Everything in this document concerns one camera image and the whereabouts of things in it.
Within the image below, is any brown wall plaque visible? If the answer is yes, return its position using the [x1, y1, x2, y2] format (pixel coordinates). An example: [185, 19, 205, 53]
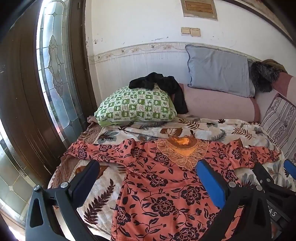
[180, 0, 218, 21]

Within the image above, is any pink cloth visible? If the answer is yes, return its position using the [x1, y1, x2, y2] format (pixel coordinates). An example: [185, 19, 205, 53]
[271, 72, 296, 100]

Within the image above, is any blue-grey pillow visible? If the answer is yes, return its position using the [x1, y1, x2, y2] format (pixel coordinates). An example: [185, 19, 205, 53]
[185, 44, 256, 98]

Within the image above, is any leaf print blanket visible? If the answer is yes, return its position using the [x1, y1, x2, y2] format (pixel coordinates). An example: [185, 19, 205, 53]
[76, 117, 296, 237]

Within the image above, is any orange floral shirt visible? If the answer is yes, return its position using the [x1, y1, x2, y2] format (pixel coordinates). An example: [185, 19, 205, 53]
[63, 137, 281, 241]

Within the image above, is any green patterned pillow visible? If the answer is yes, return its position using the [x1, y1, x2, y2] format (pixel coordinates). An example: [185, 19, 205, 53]
[94, 85, 177, 127]

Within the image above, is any olive brown cloth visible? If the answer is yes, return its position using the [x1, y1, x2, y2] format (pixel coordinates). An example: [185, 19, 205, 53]
[262, 59, 289, 73]

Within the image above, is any wooden door with stained glass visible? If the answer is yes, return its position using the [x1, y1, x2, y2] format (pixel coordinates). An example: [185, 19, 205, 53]
[0, 0, 97, 232]

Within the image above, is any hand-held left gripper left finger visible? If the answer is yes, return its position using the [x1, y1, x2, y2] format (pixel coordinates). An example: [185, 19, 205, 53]
[25, 160, 100, 241]

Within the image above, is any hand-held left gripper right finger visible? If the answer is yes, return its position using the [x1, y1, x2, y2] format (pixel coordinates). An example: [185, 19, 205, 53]
[196, 159, 275, 241]

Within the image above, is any dark wooden frame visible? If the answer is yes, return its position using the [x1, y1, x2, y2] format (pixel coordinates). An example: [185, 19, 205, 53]
[222, 0, 296, 41]

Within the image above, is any black garment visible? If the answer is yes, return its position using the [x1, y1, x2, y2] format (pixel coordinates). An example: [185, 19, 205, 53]
[129, 72, 189, 114]

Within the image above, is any dark furry cloth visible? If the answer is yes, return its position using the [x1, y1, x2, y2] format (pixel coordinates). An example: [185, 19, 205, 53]
[249, 61, 282, 92]

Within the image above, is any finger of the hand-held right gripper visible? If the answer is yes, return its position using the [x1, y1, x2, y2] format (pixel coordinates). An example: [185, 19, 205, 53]
[253, 162, 279, 193]
[283, 160, 296, 180]

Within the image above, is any striped grey pillow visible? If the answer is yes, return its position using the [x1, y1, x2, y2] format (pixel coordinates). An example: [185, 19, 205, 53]
[260, 96, 296, 165]

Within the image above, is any pink quilted bolster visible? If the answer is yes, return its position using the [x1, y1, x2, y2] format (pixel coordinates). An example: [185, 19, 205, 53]
[178, 83, 260, 122]

